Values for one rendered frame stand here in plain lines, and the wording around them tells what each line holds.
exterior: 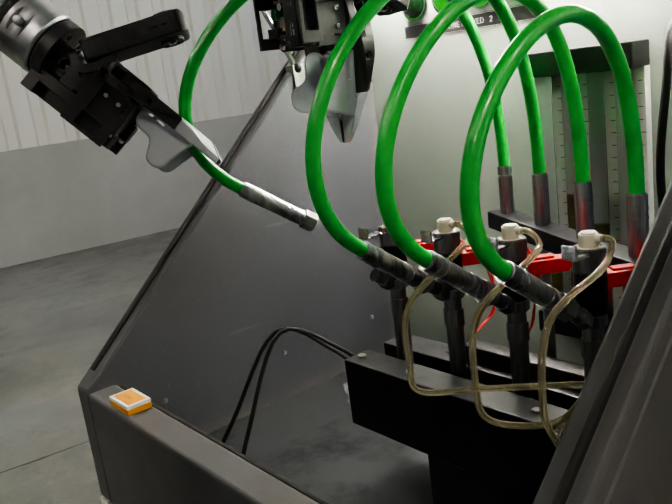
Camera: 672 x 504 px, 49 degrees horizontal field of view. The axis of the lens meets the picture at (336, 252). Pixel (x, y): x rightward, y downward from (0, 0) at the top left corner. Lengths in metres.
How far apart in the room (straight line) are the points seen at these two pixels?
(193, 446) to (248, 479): 0.10
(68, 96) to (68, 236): 6.48
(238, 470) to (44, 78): 0.45
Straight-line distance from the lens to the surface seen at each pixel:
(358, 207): 1.19
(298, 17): 0.70
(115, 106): 0.82
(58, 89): 0.85
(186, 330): 1.04
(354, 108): 0.74
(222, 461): 0.75
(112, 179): 7.37
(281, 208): 0.84
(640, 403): 0.53
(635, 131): 0.70
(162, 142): 0.81
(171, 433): 0.83
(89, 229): 7.35
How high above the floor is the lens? 1.30
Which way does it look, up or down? 13 degrees down
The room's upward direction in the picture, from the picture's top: 8 degrees counter-clockwise
